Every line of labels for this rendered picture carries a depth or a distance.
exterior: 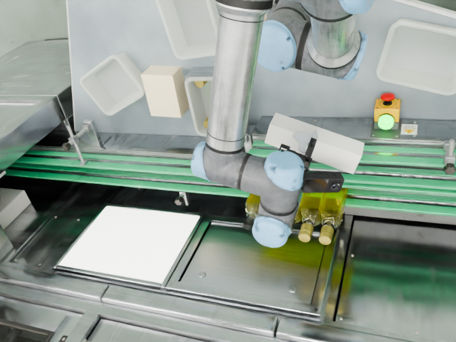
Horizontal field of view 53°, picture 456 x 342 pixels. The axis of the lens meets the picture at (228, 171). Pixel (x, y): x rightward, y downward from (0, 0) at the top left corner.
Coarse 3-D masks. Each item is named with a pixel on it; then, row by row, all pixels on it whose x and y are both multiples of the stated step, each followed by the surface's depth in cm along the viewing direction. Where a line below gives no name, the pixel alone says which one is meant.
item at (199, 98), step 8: (192, 80) 148; (200, 80) 147; (208, 80) 146; (192, 88) 153; (200, 88) 158; (208, 88) 156; (192, 96) 154; (200, 96) 158; (208, 96) 158; (192, 104) 154; (200, 104) 159; (208, 104) 160; (192, 112) 156; (200, 112) 160; (208, 112) 162; (200, 120) 160; (200, 128) 161
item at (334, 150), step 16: (272, 128) 116; (288, 128) 116; (304, 128) 117; (320, 128) 118; (272, 144) 119; (288, 144) 117; (320, 144) 114; (336, 144) 114; (352, 144) 115; (320, 160) 117; (336, 160) 116; (352, 160) 114
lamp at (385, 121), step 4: (380, 116) 135; (384, 116) 133; (388, 116) 133; (392, 116) 134; (380, 120) 134; (384, 120) 133; (388, 120) 132; (392, 120) 133; (380, 124) 134; (384, 124) 133; (388, 124) 133; (392, 124) 133; (384, 128) 134; (388, 128) 134
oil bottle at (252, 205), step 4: (248, 196) 144; (252, 196) 143; (256, 196) 142; (260, 196) 142; (248, 200) 141; (252, 200) 141; (256, 200) 141; (248, 204) 140; (252, 204) 140; (256, 204) 139; (248, 208) 139; (252, 208) 139; (256, 208) 138; (248, 212) 139; (256, 212) 139
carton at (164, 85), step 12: (144, 72) 157; (156, 72) 156; (168, 72) 154; (180, 72) 157; (144, 84) 158; (156, 84) 156; (168, 84) 154; (180, 84) 158; (156, 96) 159; (168, 96) 157; (180, 96) 159; (156, 108) 162; (168, 108) 160; (180, 108) 160
